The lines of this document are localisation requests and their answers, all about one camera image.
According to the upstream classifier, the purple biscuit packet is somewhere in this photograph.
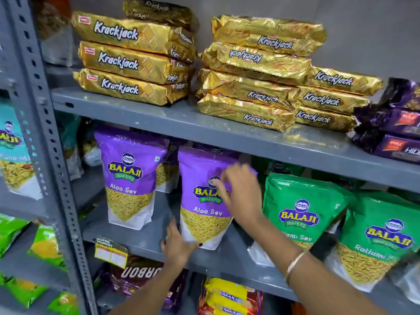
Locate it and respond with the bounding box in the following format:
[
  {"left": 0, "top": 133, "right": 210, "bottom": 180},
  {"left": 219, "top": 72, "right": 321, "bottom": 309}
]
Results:
[
  {"left": 379, "top": 77, "right": 420, "bottom": 112},
  {"left": 353, "top": 104, "right": 420, "bottom": 139},
  {"left": 351, "top": 131, "right": 420, "bottom": 165}
]

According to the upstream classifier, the light green chips packet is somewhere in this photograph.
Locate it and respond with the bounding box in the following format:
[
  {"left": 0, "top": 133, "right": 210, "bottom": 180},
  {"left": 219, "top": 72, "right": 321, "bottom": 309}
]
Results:
[
  {"left": 28, "top": 224, "right": 68, "bottom": 271},
  {"left": 5, "top": 277, "right": 48, "bottom": 309},
  {"left": 47, "top": 291, "right": 81, "bottom": 315},
  {"left": 0, "top": 213, "right": 30, "bottom": 258}
]

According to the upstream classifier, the person's right forearm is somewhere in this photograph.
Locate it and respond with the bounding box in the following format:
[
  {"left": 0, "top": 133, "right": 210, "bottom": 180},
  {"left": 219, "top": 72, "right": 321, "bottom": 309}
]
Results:
[{"left": 243, "top": 217, "right": 392, "bottom": 315}]

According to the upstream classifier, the stack of gold cracker packets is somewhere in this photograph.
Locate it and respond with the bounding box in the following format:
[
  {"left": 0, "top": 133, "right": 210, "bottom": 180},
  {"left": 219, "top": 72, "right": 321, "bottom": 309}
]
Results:
[{"left": 71, "top": 0, "right": 384, "bottom": 133}]

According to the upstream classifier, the brown biscuit packet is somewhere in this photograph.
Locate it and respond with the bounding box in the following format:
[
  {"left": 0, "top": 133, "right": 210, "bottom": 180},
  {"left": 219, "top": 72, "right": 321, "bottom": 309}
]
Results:
[{"left": 109, "top": 255, "right": 189, "bottom": 313}]

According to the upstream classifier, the person's left hand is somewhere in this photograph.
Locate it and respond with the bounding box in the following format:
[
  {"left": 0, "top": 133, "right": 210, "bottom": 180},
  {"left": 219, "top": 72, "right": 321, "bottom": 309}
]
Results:
[{"left": 160, "top": 219, "right": 202, "bottom": 270}]

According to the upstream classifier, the silver bracelet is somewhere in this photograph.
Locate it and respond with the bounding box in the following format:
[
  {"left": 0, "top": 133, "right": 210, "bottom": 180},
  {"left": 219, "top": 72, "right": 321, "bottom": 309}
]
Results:
[{"left": 284, "top": 251, "right": 306, "bottom": 286}]

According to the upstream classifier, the teal snack pouch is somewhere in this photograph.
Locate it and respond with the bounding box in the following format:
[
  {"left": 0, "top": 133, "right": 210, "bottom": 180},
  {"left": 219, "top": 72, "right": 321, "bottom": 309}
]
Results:
[
  {"left": 55, "top": 112, "right": 85, "bottom": 181},
  {"left": 81, "top": 120, "right": 103, "bottom": 168},
  {"left": 0, "top": 101, "right": 43, "bottom": 201}
]

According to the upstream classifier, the green snack pouch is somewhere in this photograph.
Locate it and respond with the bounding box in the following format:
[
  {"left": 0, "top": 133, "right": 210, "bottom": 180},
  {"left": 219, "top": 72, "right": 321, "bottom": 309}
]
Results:
[
  {"left": 247, "top": 173, "right": 354, "bottom": 268},
  {"left": 310, "top": 170, "right": 365, "bottom": 192},
  {"left": 251, "top": 155, "right": 306, "bottom": 181},
  {"left": 324, "top": 191, "right": 420, "bottom": 293}
]

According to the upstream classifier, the person's right hand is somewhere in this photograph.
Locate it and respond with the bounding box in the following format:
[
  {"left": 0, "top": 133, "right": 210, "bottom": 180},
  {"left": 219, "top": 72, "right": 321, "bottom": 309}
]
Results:
[{"left": 213, "top": 163, "right": 265, "bottom": 230}]

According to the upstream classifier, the orange clear snack pouch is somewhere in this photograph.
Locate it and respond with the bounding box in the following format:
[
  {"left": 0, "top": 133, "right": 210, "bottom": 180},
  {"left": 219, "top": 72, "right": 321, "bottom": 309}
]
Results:
[{"left": 32, "top": 0, "right": 75, "bottom": 68}]

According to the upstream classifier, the yellow red biscuit packet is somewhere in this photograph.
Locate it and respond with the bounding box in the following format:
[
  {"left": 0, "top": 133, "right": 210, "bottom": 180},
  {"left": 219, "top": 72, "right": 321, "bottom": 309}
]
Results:
[{"left": 197, "top": 277, "right": 265, "bottom": 315}]

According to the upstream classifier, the purple snack pouch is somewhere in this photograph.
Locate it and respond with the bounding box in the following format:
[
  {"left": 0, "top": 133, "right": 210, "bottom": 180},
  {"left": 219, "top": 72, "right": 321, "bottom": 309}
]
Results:
[
  {"left": 178, "top": 146, "right": 258, "bottom": 251},
  {"left": 94, "top": 126, "right": 170, "bottom": 231},
  {"left": 156, "top": 138, "right": 188, "bottom": 194},
  {"left": 192, "top": 142, "right": 241, "bottom": 159}
]

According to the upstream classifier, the yellow shelf price tag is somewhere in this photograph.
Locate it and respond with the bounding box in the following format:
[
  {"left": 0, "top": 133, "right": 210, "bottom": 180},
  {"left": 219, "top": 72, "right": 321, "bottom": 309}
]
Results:
[{"left": 94, "top": 237, "right": 129, "bottom": 270}]

